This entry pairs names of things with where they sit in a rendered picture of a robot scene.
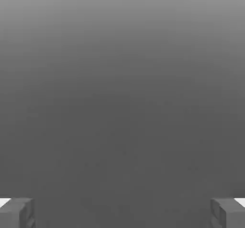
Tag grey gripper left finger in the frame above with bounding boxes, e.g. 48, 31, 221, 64
0, 197, 36, 228

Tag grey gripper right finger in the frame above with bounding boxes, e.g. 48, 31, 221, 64
210, 197, 245, 228

